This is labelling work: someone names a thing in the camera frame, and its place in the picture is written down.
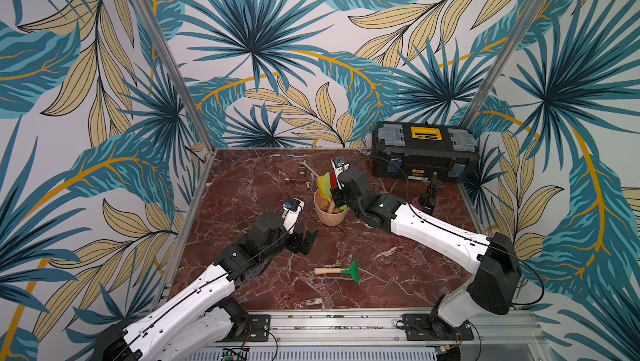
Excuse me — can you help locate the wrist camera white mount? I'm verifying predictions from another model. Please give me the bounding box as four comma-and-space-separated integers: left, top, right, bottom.
331, 155, 349, 189
282, 197, 305, 234

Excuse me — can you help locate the silver open-end wrench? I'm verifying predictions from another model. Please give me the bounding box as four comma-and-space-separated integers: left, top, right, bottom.
300, 160, 321, 179

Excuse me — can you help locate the red toy shovel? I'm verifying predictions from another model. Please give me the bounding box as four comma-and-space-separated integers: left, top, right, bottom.
329, 172, 338, 193

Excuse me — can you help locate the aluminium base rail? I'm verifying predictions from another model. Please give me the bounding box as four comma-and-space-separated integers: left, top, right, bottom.
119, 308, 551, 361

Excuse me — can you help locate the aluminium left corner post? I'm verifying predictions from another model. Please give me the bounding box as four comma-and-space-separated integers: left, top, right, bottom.
130, 0, 216, 157

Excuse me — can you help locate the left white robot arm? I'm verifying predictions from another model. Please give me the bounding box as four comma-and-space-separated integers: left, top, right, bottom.
90, 210, 318, 360

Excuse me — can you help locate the aluminium right corner post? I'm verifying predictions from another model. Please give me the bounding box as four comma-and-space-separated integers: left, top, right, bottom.
458, 0, 546, 129

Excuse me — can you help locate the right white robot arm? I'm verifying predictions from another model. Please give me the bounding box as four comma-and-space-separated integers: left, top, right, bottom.
335, 168, 522, 329

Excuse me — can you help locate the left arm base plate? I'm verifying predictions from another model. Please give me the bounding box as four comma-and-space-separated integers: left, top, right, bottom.
194, 309, 271, 343

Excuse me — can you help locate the pink transparent spray bottle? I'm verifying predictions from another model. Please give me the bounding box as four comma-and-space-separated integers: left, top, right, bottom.
411, 172, 444, 215

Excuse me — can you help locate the green toy rake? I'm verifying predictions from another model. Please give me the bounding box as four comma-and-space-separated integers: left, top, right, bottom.
313, 259, 361, 283

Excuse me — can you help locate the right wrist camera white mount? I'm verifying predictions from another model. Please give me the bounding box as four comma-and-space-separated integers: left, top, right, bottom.
331, 155, 349, 189

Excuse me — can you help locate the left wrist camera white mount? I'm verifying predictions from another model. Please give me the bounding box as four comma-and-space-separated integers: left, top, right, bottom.
282, 197, 305, 234

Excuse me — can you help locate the terracotta plastic flower pot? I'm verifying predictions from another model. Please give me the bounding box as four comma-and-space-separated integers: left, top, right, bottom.
313, 189, 349, 227

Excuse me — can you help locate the yellow toy shovel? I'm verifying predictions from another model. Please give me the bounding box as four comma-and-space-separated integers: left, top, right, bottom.
317, 176, 325, 198

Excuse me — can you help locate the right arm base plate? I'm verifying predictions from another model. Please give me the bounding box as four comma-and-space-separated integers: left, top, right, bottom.
396, 314, 474, 343

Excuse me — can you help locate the light green toy spade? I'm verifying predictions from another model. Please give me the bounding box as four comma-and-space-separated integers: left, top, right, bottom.
322, 172, 332, 202

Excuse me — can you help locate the aluminium corner post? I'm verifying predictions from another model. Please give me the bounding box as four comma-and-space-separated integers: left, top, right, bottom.
458, 0, 546, 129
130, 0, 216, 157

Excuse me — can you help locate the black toolbox yellow label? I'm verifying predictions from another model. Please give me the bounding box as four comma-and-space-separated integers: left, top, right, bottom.
372, 121, 480, 184

